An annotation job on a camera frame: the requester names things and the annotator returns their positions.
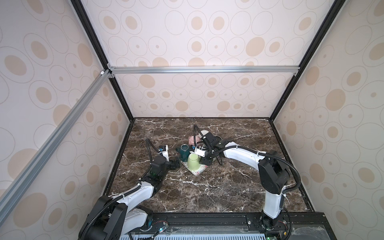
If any light green mug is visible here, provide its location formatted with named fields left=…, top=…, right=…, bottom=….
left=187, top=154, right=201, bottom=172

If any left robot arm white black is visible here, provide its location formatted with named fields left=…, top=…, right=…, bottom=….
left=79, top=155, right=181, bottom=240

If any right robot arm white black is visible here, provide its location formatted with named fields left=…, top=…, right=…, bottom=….
left=194, top=132, right=302, bottom=229

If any black mug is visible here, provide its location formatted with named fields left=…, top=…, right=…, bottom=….
left=215, top=136, right=222, bottom=143

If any white mug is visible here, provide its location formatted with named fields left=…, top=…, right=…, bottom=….
left=201, top=130, right=209, bottom=136

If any dark teal mug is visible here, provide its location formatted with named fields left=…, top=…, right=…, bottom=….
left=176, top=144, right=191, bottom=162

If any pink faceted mug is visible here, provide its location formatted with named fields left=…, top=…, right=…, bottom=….
left=189, top=135, right=202, bottom=146

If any floral rectangular tray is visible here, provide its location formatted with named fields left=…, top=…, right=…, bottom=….
left=182, top=160, right=208, bottom=176

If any horizontal aluminium bar back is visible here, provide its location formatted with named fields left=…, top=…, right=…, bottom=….
left=110, top=66, right=300, bottom=75

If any diagonal aluminium bar left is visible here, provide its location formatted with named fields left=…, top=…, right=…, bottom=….
left=1, top=69, right=111, bottom=225

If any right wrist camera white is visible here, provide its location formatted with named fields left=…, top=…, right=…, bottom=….
left=194, top=147, right=207, bottom=158

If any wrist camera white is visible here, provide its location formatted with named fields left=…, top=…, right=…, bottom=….
left=159, top=145, right=170, bottom=162
left=194, top=147, right=207, bottom=158

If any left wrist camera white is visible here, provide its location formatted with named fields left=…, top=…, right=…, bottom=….
left=159, top=145, right=170, bottom=162

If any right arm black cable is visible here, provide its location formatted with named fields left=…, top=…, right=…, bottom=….
left=193, top=124, right=302, bottom=196

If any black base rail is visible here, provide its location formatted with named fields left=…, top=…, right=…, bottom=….
left=121, top=211, right=337, bottom=240

